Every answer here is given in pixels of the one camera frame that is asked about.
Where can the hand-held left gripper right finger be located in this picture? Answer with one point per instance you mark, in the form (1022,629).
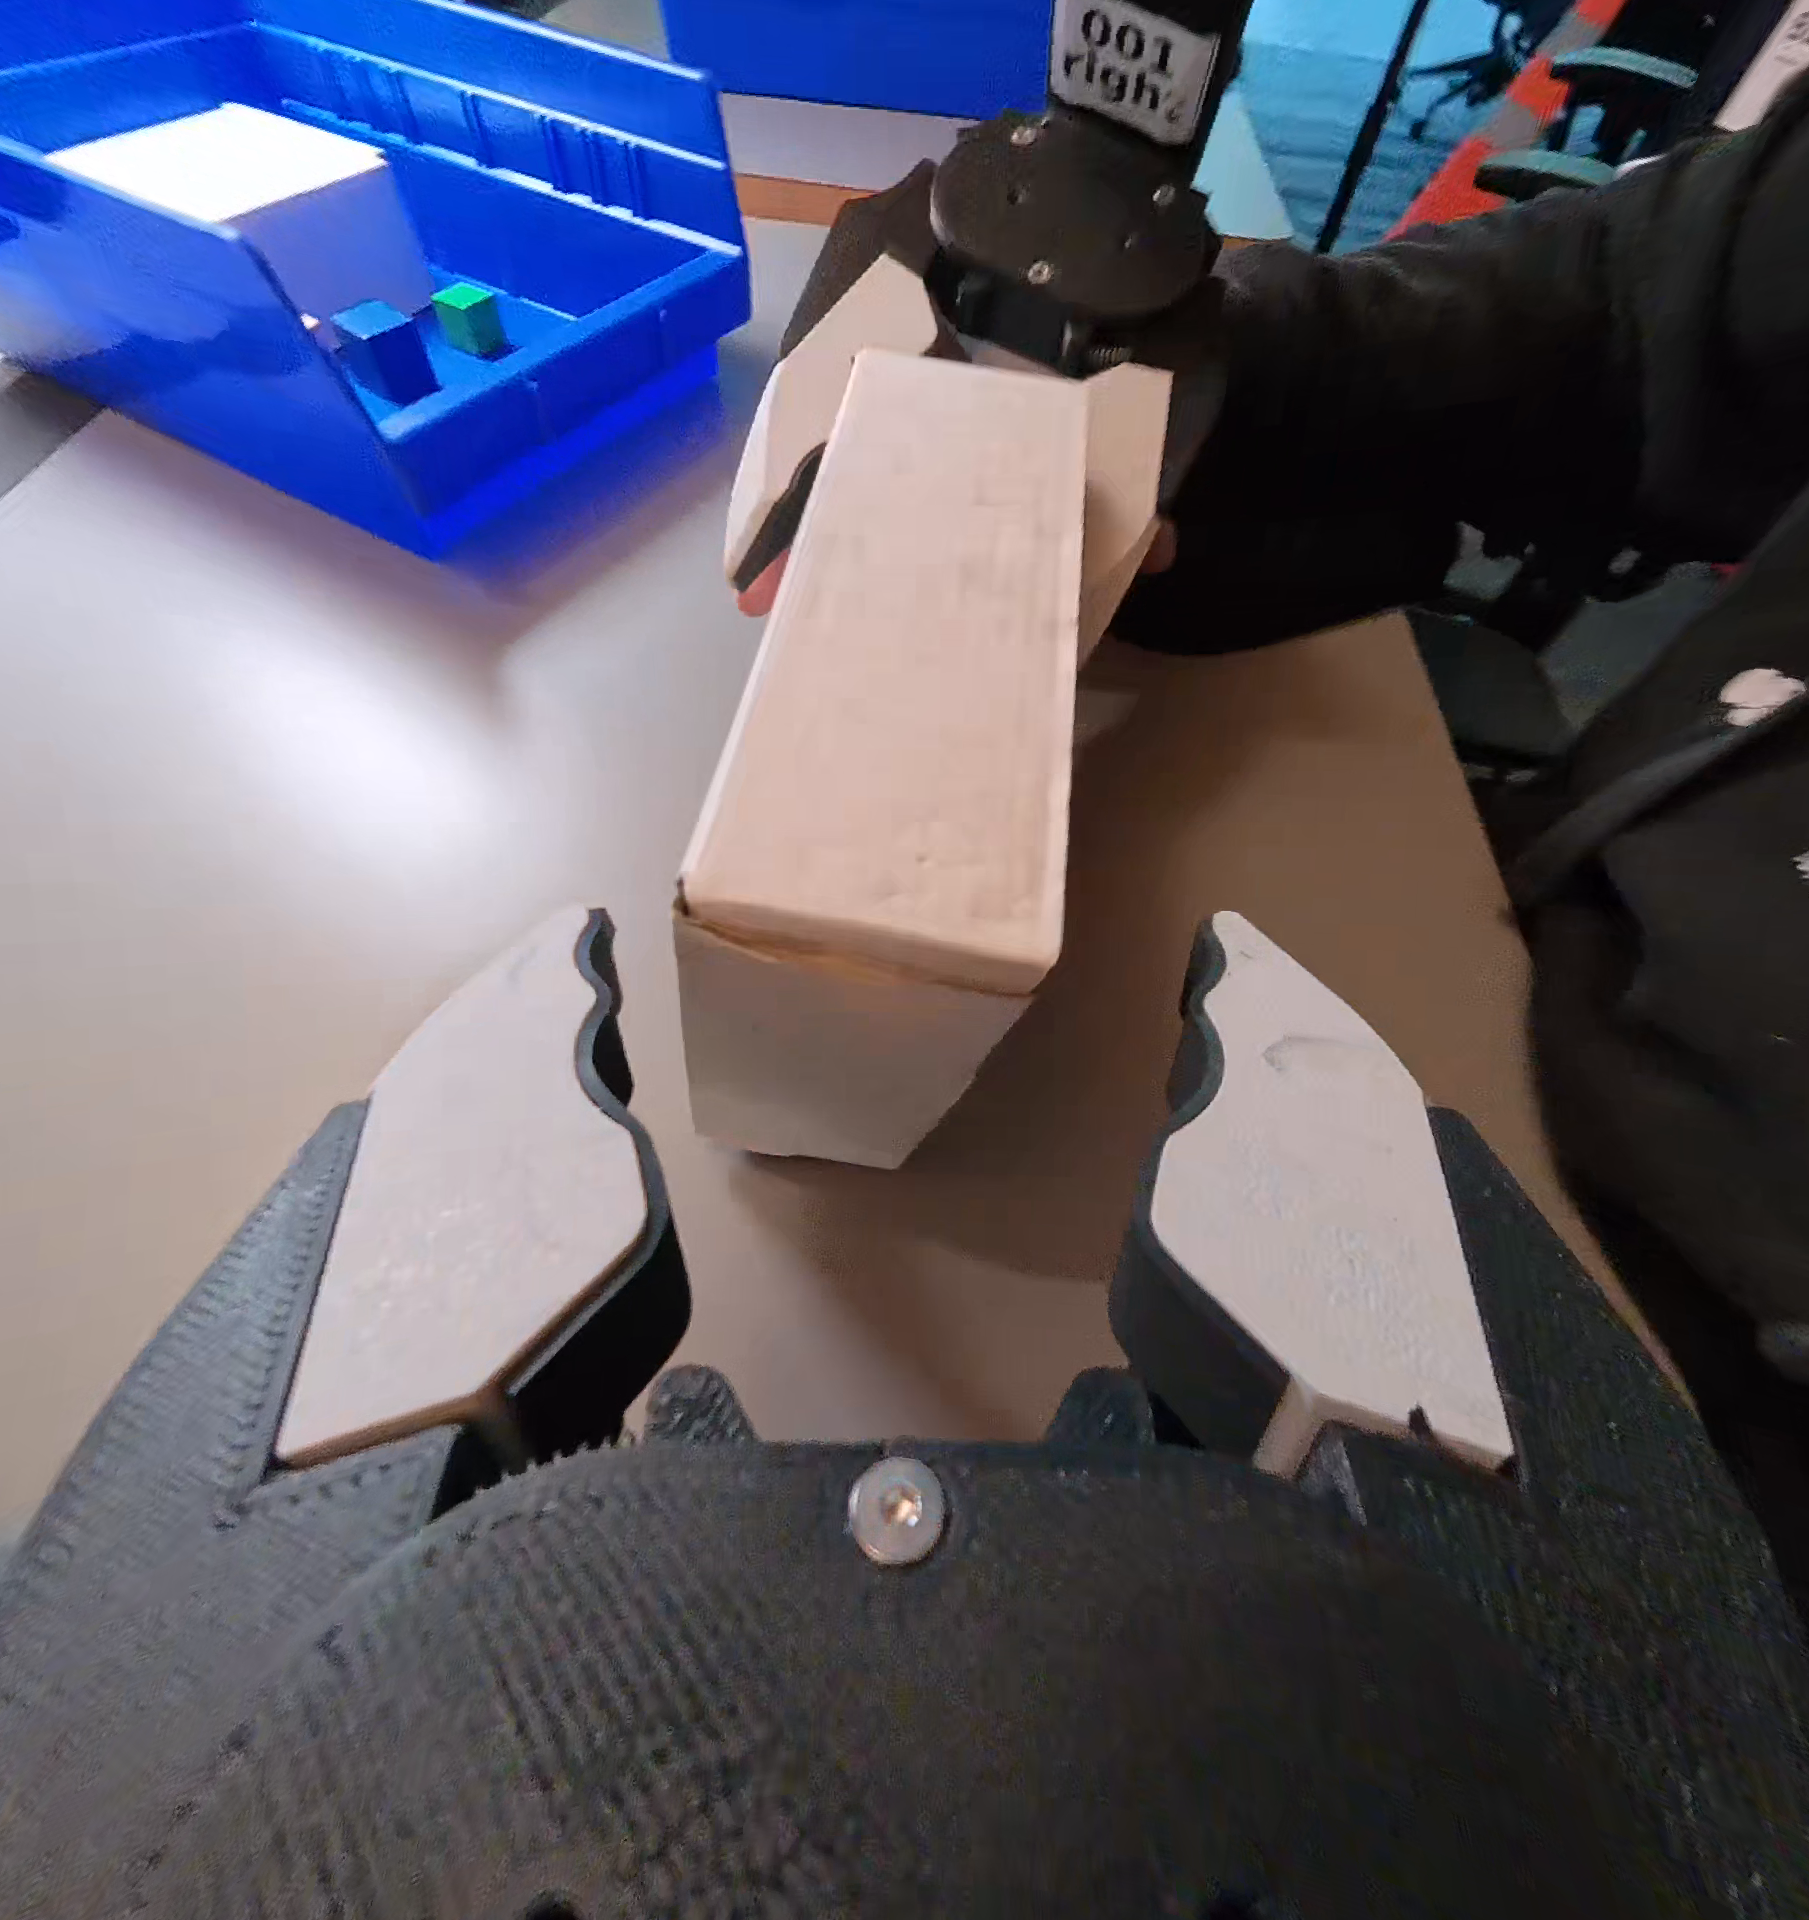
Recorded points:
(1309,1199)

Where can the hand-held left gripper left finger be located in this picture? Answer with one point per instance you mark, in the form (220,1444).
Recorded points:
(467,1199)

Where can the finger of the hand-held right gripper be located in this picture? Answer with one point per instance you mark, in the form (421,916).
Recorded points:
(784,434)
(1125,479)

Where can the green cube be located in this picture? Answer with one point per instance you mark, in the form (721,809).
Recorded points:
(467,318)

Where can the blue cube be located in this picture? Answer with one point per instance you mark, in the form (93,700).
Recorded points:
(377,351)

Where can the blue plastic bin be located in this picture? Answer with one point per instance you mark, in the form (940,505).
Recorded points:
(844,53)
(244,375)

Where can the person's right forearm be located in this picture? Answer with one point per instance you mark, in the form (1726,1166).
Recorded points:
(1670,299)

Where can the person's right hand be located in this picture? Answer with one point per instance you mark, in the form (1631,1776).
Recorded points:
(1295,448)

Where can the table with black leg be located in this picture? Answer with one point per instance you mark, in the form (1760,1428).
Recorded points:
(1367,136)

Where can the red board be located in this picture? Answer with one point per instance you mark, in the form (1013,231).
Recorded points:
(1504,119)

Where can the black office chair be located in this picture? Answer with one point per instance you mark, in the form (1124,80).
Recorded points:
(1594,90)

